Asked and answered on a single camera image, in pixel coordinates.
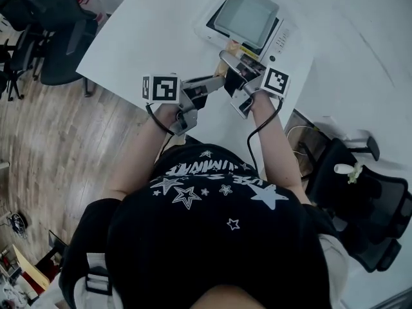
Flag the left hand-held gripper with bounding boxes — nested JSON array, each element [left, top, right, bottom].
[[142, 73, 227, 137]]

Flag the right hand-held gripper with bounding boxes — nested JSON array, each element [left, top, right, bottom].
[[219, 50, 290, 119]]

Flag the grey square frying pan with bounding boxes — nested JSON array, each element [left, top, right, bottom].
[[213, 0, 281, 77]]

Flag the white induction stove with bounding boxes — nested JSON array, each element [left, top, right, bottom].
[[194, 0, 299, 69]]

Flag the person's right forearm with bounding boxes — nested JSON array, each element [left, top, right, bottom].
[[250, 90, 312, 206]]

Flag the person's left forearm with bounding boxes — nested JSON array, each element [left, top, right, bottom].
[[108, 102, 182, 202]]

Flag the brown cardboard box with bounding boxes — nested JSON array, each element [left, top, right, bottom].
[[284, 109, 330, 178]]

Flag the white bag with red print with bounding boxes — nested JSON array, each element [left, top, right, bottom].
[[75, 0, 112, 24]]

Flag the black mesh office chair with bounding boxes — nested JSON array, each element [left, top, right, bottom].
[[304, 128, 412, 274], [0, 27, 40, 102], [34, 0, 99, 87], [0, 0, 46, 32]]

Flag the pale yellow crumpled item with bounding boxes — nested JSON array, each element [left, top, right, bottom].
[[347, 162, 365, 185]]

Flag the person's black star-print shirt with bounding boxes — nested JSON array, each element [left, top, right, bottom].
[[59, 143, 339, 309]]

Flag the tan cardboard sheet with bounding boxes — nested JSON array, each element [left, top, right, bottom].
[[12, 244, 52, 291]]

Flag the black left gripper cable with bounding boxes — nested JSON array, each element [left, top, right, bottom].
[[145, 102, 175, 137]]

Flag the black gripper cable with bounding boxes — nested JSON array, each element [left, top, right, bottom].
[[145, 102, 175, 137], [247, 96, 285, 174]]

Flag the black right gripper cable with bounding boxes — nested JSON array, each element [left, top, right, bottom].
[[247, 96, 285, 174]]

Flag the white coiled cable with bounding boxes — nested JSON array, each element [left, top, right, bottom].
[[286, 124, 319, 156]]

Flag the black strap buckle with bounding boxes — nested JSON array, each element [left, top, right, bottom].
[[84, 265, 113, 296]]

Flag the black metal frame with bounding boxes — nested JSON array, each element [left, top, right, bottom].
[[34, 229, 69, 270]]

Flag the tangle of black cables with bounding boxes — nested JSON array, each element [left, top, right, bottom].
[[5, 211, 30, 238]]

